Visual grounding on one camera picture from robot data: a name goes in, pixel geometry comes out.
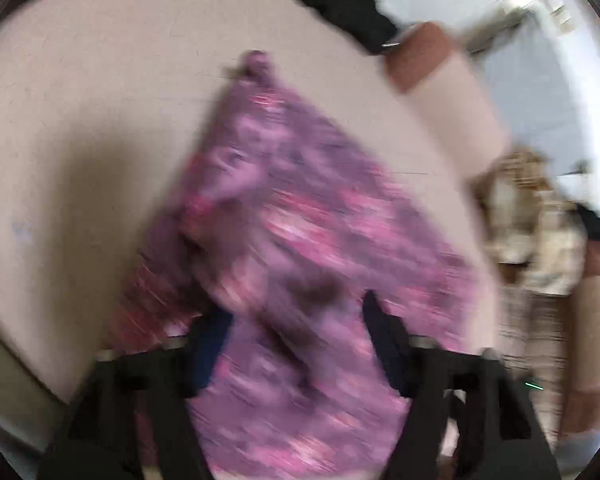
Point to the black cloth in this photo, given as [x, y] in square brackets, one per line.
[342, 2]

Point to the striped beige cloth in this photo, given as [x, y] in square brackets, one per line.
[532, 330]

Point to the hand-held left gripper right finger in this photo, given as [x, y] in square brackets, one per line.
[386, 347]

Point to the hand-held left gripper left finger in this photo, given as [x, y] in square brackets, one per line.
[211, 347]

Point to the pile of cream clothes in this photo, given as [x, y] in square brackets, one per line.
[535, 230]

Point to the purple pink patterned garment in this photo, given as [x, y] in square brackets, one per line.
[300, 220]

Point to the beige sofa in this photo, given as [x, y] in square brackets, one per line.
[90, 120]

